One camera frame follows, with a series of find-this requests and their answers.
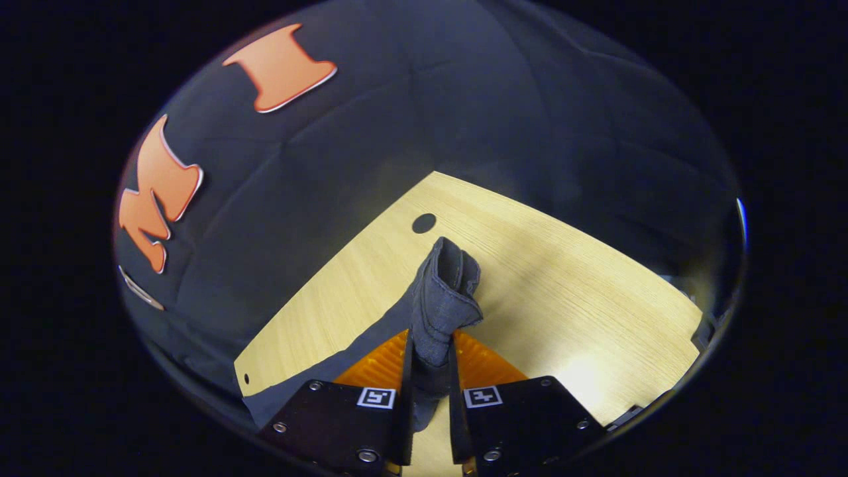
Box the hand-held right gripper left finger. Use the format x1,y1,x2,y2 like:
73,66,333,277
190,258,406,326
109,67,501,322
258,329,415,477

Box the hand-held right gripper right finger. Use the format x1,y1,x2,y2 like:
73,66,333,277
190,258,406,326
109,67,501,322
449,329,608,477

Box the dark grey jeans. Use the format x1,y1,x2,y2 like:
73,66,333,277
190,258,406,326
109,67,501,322
248,237,484,435

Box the black backdrop cloth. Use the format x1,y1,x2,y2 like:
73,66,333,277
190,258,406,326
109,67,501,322
113,0,746,431

